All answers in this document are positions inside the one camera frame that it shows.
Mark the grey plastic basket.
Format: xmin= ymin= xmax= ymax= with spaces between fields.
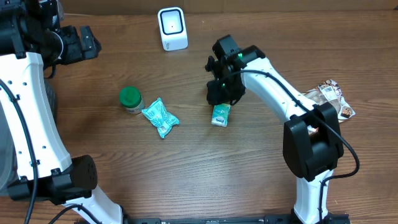
xmin=0 ymin=80 xmax=57 ymax=197

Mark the beige plastic pouch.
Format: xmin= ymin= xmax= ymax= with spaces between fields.
xmin=304 ymin=80 xmax=356 ymax=123

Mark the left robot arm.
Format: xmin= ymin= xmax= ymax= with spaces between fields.
xmin=1 ymin=1 xmax=125 ymax=223

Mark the teal crinkled snack packet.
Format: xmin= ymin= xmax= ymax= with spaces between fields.
xmin=142 ymin=98 xmax=179 ymax=139

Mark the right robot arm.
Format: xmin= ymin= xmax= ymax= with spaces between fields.
xmin=205 ymin=35 xmax=350 ymax=223

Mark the teal Kleenex tissue pack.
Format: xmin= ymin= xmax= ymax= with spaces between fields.
xmin=211 ymin=103 xmax=231 ymax=128

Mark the green lid jar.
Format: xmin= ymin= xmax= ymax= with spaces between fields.
xmin=119 ymin=86 xmax=145 ymax=114

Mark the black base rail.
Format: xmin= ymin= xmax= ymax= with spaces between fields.
xmin=124 ymin=213 xmax=351 ymax=224

